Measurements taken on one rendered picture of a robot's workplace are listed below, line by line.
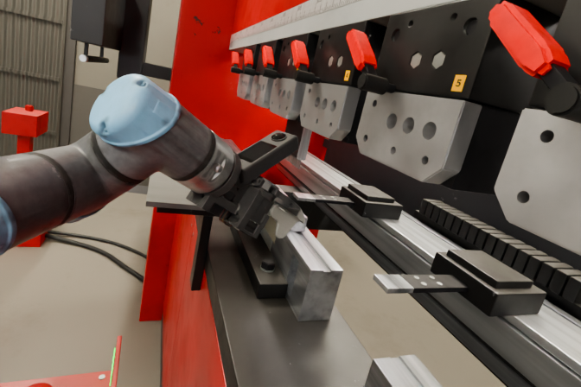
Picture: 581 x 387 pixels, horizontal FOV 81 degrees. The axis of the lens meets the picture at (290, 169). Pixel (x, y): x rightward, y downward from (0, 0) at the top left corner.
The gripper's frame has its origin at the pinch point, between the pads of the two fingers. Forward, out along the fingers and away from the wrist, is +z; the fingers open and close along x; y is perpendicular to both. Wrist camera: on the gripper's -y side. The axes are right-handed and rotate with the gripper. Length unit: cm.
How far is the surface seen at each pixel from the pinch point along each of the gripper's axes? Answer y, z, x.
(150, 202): 11.1, -13.3, -16.2
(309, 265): 6.7, 0.2, 8.7
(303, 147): -12.7, 2.4, -6.1
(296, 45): -23.6, -14.5, -5.3
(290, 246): 5.6, 4.0, 1.7
